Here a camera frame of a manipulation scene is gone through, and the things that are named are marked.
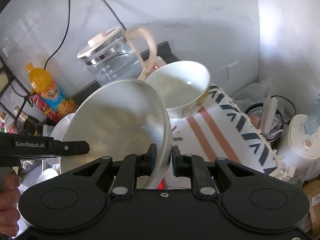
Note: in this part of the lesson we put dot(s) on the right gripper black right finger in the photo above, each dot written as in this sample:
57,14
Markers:
197,170

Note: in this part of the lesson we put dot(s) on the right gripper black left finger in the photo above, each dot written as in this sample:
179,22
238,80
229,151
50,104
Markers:
130,169

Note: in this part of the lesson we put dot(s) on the white printed plate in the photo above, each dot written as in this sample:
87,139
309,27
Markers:
60,129

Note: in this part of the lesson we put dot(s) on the large white plate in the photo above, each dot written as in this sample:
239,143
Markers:
121,118

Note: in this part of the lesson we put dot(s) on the white bowl with floral pattern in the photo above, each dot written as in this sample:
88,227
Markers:
183,86

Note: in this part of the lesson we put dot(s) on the person's left hand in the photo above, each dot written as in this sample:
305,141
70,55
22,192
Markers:
9,199

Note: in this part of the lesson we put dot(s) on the dark glass sauce bottle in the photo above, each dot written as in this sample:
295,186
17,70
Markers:
29,125

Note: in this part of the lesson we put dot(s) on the patterned white table cloth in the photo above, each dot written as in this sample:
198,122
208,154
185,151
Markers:
220,129

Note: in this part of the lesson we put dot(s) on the red cola can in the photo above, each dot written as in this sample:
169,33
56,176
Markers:
44,107

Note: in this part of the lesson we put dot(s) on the orange juice bottle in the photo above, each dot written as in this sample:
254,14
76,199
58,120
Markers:
44,85

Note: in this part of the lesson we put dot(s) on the black bin with trash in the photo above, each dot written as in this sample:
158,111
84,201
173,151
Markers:
267,118

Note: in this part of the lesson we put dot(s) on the white lidded container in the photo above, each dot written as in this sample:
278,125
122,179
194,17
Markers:
300,150

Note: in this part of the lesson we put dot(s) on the cream kettle heating base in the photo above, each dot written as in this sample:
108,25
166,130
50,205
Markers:
159,63

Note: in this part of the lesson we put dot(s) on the glass electric kettle cream lid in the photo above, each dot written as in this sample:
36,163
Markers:
111,55

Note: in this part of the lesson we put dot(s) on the cardboard box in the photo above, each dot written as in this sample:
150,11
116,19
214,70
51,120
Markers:
312,191

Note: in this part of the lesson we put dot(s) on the black wire rack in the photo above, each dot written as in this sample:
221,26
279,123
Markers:
12,78

